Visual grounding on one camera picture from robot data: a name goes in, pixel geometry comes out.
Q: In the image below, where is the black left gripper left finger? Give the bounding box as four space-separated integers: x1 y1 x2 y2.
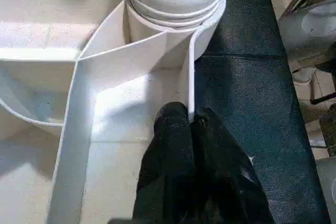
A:
131 102 196 224

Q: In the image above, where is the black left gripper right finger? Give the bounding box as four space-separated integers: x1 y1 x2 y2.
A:
191 108 275 224

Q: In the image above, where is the white plastic table top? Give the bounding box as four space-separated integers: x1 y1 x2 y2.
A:
0 0 227 224

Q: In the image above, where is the black work mat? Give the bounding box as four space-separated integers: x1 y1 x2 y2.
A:
192 0 330 224

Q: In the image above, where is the white rounded machine part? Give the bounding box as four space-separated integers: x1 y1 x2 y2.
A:
278 0 336 70

